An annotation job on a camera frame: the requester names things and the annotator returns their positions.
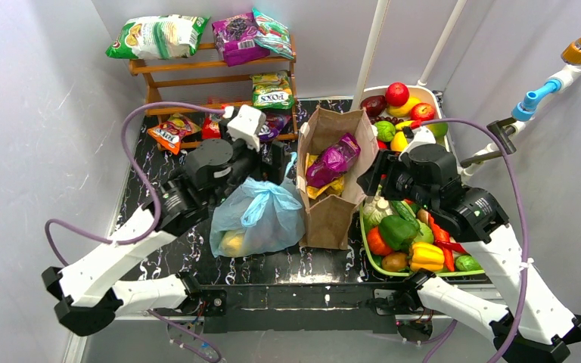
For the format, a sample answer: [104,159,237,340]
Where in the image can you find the yellow snack bag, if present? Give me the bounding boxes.
[305,154,345,200]

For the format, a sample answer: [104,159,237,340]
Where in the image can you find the purple snack bag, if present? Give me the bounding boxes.
[212,12,271,67]
[306,133,361,188]

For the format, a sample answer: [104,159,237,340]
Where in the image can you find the brown paper bag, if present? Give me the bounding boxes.
[296,107,379,250]

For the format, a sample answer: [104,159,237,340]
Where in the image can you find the light blue plastic grocery bag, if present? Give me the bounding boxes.
[209,152,306,257]

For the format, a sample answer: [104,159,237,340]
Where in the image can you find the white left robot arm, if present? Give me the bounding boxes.
[42,139,291,337]

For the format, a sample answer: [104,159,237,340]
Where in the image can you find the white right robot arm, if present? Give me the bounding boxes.
[358,144,581,362]

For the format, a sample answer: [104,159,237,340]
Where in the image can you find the purple Fox's candy bag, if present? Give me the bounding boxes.
[258,113,292,143]

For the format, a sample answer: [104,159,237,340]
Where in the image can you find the orange snack bag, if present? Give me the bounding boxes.
[148,113,201,155]

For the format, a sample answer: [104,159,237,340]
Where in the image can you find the green Fox's candy bag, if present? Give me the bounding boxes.
[250,71,295,110]

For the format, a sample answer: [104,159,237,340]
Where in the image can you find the green red snack bag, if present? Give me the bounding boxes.
[252,8,294,60]

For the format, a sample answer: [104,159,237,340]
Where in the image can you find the purple snack bag top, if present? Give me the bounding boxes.
[212,12,271,67]

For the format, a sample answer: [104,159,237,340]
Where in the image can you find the green white chips bag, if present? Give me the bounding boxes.
[105,14,209,60]

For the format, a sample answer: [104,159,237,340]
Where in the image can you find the white garlic cabbage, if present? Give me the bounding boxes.
[361,196,393,229]

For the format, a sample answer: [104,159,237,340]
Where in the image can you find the mango orange green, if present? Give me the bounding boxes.
[426,123,449,138]

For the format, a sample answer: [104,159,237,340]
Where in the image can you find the green bell pepper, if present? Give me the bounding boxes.
[378,215,420,250]

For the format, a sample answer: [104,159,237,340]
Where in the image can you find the red apple right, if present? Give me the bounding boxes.
[410,102,436,121]

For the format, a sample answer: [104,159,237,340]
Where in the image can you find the red apple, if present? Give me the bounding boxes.
[384,82,410,107]
[410,102,436,121]

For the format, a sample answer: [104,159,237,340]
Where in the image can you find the red carrot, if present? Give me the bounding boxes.
[427,216,466,272]

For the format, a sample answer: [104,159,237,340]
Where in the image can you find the orange tomato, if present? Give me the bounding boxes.
[366,227,394,256]

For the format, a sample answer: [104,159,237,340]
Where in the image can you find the yellow lemon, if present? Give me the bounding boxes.
[386,96,421,118]

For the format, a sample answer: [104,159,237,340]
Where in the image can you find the dark red plum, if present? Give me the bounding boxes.
[360,95,387,118]

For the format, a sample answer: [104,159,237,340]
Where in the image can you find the yellow bell pepper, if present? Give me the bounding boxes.
[409,242,445,272]

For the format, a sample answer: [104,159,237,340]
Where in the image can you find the brown kiwi potato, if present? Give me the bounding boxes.
[381,252,409,272]

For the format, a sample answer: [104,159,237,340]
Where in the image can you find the red apple top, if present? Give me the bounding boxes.
[384,82,410,107]

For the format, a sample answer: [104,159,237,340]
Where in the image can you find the green vegetable basket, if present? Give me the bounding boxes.
[360,195,484,278]

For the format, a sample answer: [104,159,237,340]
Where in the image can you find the wooden snack shelf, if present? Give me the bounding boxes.
[129,35,299,141]

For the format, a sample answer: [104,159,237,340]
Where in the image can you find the white pipe left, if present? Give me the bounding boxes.
[351,0,390,110]

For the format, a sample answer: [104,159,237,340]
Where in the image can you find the white pipe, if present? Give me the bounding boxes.
[351,0,390,110]
[417,0,467,87]

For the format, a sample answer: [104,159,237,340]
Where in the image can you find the white pipe right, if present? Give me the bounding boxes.
[417,0,467,87]

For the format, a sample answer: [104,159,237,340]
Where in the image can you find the pipe with blue orange fittings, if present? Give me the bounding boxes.
[458,36,581,181]

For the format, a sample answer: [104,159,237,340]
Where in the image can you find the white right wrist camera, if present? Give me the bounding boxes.
[402,126,437,154]

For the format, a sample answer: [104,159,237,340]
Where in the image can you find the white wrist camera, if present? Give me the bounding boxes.
[222,104,266,152]
[402,126,437,154]

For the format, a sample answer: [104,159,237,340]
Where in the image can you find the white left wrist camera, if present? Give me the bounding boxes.
[222,104,266,152]

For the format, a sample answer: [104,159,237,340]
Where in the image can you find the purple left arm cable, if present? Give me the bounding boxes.
[43,101,234,266]

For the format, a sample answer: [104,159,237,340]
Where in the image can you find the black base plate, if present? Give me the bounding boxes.
[203,282,422,334]

